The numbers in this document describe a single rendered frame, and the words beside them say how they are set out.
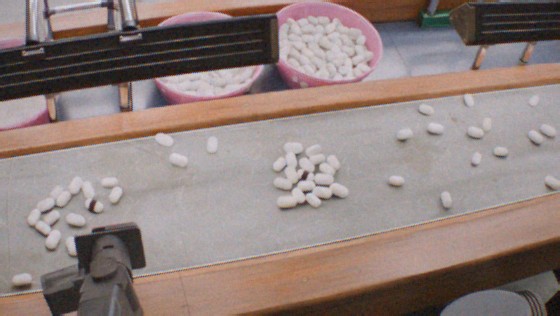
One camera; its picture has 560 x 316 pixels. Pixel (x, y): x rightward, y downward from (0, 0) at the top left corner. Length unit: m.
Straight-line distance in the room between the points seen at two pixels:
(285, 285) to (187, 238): 0.20
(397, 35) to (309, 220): 0.67
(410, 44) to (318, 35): 0.28
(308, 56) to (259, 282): 0.59
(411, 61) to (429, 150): 0.34
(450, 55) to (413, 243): 0.66
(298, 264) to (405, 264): 0.20
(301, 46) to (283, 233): 0.50
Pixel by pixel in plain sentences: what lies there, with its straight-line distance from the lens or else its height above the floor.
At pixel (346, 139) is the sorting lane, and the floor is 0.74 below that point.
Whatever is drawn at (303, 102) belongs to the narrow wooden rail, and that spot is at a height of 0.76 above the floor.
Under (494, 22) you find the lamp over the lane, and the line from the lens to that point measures 1.24.
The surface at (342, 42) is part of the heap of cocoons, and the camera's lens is 1.60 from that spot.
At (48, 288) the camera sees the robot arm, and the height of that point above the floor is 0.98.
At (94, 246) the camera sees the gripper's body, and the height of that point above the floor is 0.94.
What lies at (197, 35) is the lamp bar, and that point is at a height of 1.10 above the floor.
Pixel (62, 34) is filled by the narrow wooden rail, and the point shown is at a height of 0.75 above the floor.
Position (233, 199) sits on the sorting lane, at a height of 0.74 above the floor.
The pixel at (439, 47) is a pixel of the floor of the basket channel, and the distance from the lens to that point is 1.77.
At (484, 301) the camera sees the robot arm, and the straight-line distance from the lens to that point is 0.55.
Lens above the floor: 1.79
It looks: 52 degrees down
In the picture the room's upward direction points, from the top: 12 degrees clockwise
